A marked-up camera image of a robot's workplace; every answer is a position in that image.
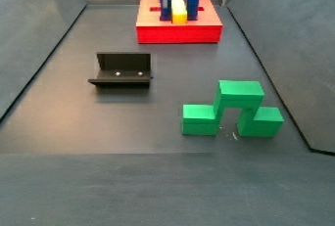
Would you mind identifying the red base board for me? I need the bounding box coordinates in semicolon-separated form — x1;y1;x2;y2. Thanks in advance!
137;0;224;44

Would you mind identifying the black angled bracket holder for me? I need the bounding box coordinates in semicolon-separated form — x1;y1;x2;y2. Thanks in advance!
87;52;152;86

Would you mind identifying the yellow long block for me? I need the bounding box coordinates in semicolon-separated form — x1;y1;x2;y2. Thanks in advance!
172;0;188;24

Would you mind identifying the blue U-shaped block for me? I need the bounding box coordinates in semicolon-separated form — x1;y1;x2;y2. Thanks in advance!
160;0;199;22

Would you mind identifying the green stepped block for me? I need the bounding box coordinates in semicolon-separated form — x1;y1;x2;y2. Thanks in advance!
183;80;284;137

